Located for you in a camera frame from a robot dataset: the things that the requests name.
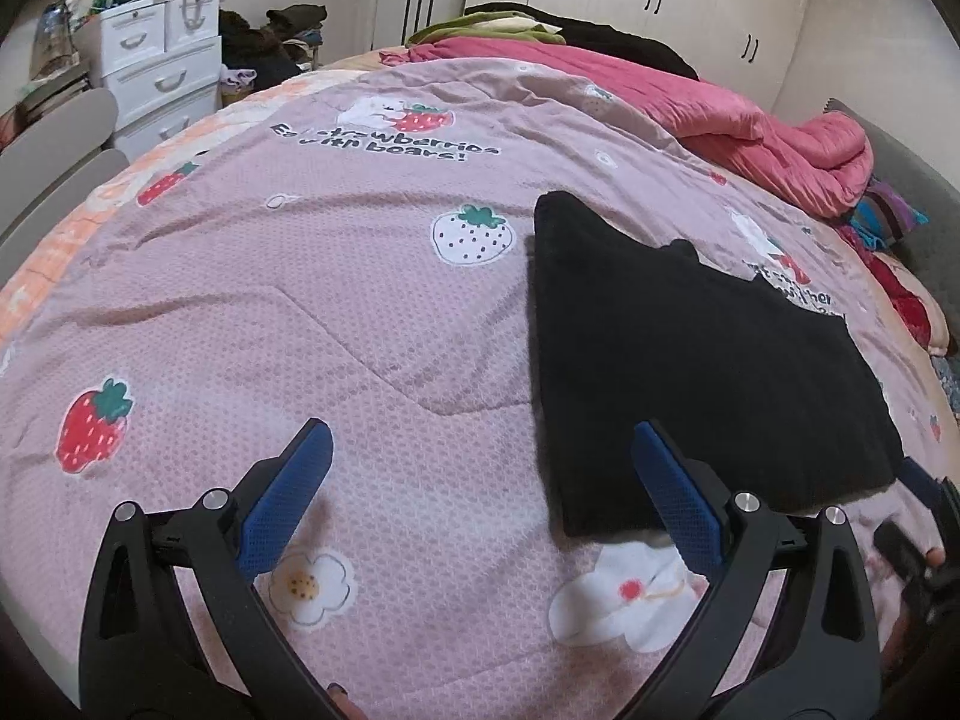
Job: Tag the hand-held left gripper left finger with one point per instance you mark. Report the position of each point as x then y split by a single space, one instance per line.
289 491

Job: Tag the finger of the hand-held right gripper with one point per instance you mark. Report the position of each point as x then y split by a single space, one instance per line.
919 481
900 547

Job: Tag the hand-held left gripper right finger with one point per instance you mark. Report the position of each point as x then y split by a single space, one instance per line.
675 491

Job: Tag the black sweater with orange cuffs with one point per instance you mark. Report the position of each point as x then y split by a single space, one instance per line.
675 360

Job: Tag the dark clothes pile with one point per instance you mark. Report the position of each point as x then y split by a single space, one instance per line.
262 45

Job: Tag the person's left hand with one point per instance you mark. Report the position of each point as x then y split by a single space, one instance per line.
346 703

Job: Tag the red patterned cloth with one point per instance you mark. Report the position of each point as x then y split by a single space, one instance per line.
911 307

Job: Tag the pink strawberry print blanket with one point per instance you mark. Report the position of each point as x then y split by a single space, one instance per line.
337 300

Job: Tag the colourful striped cloth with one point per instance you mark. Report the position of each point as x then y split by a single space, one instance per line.
889 214

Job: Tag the grey headboard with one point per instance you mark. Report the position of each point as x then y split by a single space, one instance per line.
926 180

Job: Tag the magenta quilt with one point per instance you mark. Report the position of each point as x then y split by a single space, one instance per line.
712 112

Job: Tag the white drawer cabinet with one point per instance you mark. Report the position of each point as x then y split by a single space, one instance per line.
157 67

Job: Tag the black blanket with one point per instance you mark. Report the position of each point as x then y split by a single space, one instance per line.
615 37

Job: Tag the cluttered desk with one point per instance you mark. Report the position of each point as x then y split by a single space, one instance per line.
45 67

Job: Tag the green blanket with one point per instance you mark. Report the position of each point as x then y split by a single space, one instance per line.
487 26

